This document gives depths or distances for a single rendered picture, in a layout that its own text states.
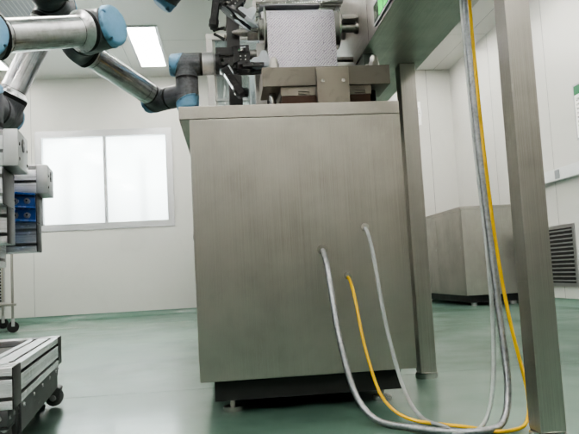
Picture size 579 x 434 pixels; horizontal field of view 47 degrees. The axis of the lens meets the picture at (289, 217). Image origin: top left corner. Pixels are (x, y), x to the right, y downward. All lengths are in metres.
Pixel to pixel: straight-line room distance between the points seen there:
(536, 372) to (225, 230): 0.92
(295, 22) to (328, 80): 0.35
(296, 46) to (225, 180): 0.61
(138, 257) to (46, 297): 1.11
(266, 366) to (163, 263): 5.90
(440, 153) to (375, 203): 6.33
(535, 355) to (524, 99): 0.57
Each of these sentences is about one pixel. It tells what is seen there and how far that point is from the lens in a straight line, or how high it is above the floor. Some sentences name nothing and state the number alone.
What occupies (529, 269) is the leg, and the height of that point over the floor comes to 0.37.
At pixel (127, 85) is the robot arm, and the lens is 2.22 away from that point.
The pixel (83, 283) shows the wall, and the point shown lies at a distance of 7.91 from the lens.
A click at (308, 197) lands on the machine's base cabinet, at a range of 1.94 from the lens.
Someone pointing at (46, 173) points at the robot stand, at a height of 0.74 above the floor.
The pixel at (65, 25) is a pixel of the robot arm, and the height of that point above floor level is 1.07.
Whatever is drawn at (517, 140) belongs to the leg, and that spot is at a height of 0.66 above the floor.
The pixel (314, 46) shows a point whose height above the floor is 1.16.
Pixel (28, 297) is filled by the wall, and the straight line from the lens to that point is 8.06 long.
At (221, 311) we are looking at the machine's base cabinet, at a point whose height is 0.30.
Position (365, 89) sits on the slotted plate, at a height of 0.96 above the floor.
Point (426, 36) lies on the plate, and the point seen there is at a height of 1.14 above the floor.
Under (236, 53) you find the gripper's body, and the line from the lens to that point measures 2.26.
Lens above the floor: 0.40
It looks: 5 degrees up
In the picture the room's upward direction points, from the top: 3 degrees counter-clockwise
